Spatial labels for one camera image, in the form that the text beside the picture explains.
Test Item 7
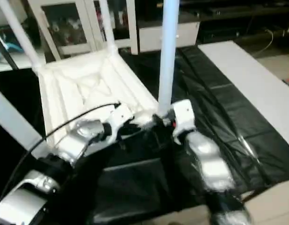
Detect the white plastic table top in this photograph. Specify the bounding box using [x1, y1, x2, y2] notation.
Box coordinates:
[34, 46, 160, 160]

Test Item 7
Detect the black work mat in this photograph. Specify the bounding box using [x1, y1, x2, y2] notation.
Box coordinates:
[0, 45, 289, 223]

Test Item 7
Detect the white drawer unit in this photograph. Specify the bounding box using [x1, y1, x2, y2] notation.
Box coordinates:
[137, 21, 201, 52]

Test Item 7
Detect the white flat board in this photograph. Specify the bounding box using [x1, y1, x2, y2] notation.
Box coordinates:
[198, 41, 289, 141]

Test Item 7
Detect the white glass door cabinet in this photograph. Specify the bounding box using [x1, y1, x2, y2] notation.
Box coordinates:
[30, 0, 139, 59]

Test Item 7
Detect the teal plastic object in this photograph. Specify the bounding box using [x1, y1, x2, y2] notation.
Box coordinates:
[0, 40, 21, 60]

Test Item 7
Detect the grey metal pole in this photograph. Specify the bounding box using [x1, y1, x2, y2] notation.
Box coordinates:
[0, 30, 18, 70]

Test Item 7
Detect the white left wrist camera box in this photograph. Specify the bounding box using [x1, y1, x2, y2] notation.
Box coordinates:
[106, 104, 135, 141]

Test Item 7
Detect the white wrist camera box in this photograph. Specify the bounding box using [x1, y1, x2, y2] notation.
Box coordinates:
[170, 99, 197, 143]
[106, 104, 135, 141]

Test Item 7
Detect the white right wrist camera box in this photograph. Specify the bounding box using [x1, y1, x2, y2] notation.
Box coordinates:
[170, 99, 197, 143]

